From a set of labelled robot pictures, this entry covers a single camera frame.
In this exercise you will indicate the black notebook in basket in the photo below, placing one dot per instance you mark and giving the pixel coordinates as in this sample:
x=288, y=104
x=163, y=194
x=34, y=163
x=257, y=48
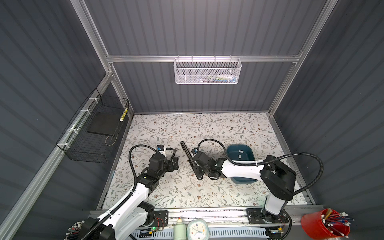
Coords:
x=105, y=124

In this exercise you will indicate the white wire mesh basket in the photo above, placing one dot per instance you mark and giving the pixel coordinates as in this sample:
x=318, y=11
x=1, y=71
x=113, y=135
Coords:
x=207, y=71

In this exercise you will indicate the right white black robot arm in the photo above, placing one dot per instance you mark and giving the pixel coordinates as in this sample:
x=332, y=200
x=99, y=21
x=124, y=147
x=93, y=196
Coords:
x=277, y=176

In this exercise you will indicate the mint analog clock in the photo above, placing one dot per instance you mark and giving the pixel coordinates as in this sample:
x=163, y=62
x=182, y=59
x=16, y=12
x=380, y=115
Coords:
x=198, y=230

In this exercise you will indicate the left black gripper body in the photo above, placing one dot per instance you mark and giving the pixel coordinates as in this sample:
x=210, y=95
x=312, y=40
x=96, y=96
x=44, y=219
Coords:
x=168, y=167

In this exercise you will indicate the red pencil cup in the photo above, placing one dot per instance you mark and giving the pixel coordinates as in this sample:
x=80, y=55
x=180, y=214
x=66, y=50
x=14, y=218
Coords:
x=327, y=224

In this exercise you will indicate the pale green glue bottle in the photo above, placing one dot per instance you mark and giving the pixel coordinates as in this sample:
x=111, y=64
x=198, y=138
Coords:
x=180, y=230

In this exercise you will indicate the teal plastic tray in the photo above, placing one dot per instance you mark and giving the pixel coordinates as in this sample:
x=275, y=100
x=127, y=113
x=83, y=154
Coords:
x=239, y=152

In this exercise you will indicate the clear cup of pens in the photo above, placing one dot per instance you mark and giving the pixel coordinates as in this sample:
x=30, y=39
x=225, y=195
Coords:
x=74, y=231

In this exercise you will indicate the black pliers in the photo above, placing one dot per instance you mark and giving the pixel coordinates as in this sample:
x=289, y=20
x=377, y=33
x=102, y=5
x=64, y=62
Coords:
x=173, y=152

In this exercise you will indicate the yellow marker in basket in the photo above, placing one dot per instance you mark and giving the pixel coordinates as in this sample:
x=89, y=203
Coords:
x=123, y=115

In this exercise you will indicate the black wire basket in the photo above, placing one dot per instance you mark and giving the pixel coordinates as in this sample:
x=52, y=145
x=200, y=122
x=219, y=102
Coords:
x=79, y=145

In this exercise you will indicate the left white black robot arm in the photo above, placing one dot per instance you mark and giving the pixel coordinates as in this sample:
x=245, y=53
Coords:
x=131, y=211

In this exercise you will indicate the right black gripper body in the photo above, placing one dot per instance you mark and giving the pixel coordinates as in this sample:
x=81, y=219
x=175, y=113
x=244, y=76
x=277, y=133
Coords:
x=205, y=171

